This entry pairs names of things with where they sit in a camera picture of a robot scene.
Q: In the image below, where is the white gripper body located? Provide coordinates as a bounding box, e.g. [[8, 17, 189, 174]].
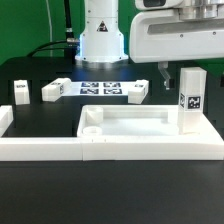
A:
[[129, 7, 224, 63]]

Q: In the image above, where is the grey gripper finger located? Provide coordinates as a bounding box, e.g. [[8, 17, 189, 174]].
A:
[[158, 62, 171, 90]]

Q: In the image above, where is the white desk top tray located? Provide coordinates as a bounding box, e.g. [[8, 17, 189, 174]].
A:
[[77, 105, 224, 146]]

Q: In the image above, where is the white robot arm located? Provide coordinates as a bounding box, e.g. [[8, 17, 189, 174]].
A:
[[76, 0, 224, 89]]

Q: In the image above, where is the marker tag sheet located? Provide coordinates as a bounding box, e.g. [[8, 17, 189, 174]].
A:
[[64, 81, 134, 96]]

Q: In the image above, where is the black cable bundle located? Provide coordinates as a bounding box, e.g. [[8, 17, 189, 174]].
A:
[[27, 0, 81, 58]]

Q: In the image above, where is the white thin cable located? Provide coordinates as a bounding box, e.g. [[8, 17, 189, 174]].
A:
[[45, 0, 54, 58]]

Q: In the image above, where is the white U-shaped fence frame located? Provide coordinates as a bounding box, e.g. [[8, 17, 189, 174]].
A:
[[0, 106, 224, 161]]

